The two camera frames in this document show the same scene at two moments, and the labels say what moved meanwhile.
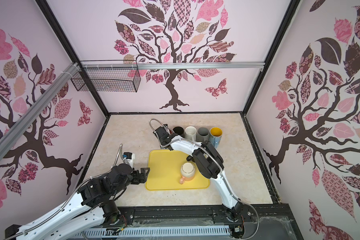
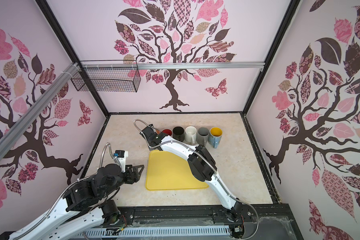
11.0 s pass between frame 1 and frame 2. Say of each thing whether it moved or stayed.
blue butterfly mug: stayed
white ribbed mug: stayed
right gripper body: moved
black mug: stayed
